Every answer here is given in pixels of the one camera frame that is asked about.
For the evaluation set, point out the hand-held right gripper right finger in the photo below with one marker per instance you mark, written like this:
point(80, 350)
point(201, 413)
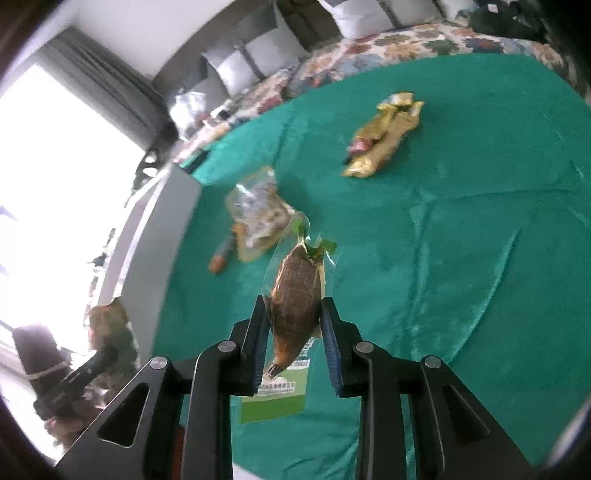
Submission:
point(331, 355)

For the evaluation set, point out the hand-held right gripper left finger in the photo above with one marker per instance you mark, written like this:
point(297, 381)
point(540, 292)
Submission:
point(259, 355)

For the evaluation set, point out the brown vacuum-packed snack packet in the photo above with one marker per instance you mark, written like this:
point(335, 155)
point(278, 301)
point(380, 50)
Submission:
point(295, 295)

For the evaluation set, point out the orange sausage stick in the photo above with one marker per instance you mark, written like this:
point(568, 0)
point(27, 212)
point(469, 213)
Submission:
point(221, 256)

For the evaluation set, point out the yellow-rimmed clear snack packet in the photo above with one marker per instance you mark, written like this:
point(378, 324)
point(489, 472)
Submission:
point(258, 217)

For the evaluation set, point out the large yellow vacuum packet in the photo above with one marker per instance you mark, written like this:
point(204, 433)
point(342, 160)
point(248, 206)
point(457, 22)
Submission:
point(376, 154)

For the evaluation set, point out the patterned cloth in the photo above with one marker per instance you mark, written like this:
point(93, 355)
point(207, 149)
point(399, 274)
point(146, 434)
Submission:
point(113, 332)

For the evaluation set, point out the green blanket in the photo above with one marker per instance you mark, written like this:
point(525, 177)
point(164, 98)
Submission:
point(438, 230)

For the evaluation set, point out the white box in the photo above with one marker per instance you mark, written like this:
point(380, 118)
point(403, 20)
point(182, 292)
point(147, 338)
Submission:
point(147, 230)

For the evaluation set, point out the small red wrapper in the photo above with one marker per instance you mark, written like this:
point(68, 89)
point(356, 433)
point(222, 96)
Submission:
point(358, 146)

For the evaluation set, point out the white plastic bag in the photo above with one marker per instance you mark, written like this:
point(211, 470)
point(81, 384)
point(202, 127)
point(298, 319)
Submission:
point(189, 106)

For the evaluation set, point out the small grey pillow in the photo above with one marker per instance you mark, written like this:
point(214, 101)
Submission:
point(457, 8)
point(233, 69)

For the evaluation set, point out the grey curtain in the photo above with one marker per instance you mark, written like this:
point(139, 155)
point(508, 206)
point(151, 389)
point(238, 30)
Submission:
point(101, 78)

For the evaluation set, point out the grey pillows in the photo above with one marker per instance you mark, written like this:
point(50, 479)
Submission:
point(194, 64)

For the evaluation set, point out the floral blanket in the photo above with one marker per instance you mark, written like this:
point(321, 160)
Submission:
point(369, 50)

